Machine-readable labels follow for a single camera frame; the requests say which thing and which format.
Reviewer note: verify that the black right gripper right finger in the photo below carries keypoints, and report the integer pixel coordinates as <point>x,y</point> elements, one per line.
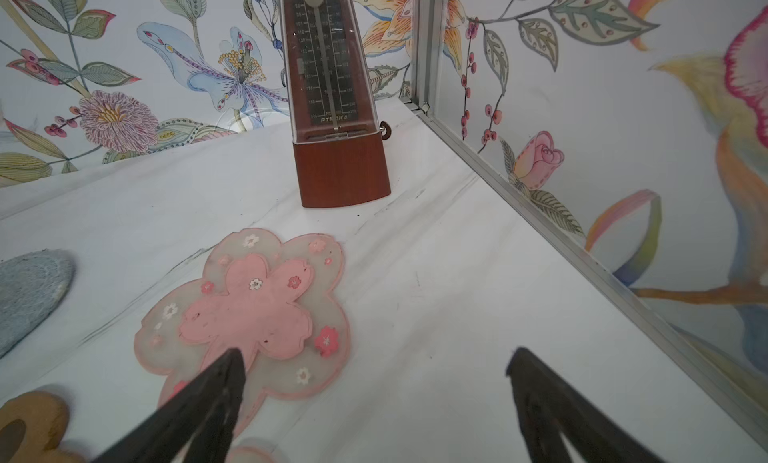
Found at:
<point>552,414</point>

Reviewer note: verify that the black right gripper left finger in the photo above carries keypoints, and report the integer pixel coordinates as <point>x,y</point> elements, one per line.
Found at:
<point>197,422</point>

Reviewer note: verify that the pink flower coaster front right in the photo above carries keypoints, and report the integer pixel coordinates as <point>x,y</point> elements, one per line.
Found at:
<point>246,454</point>

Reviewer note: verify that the pink flower coaster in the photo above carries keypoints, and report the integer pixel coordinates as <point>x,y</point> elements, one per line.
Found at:
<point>271,300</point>
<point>246,454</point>

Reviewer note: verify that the pink flower coaster back right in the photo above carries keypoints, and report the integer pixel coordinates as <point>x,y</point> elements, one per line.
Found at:
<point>271,300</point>

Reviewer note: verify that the cork paw print coaster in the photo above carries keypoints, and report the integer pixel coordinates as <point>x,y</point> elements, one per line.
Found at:
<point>32,427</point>

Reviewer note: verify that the light blue woven coaster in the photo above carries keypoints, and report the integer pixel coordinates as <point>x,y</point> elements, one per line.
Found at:
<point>32,287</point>

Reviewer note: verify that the red-brown wooden metronome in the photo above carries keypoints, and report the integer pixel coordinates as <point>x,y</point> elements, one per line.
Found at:
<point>337,136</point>

